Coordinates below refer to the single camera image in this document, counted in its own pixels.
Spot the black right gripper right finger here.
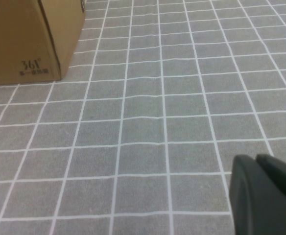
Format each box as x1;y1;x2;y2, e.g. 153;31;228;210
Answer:
255;153;286;208

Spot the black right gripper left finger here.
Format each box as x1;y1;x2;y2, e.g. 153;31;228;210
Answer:
229;154;286;235

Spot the brown cardboard shoe box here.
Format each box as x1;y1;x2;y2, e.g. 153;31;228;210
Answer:
0;0;86;86

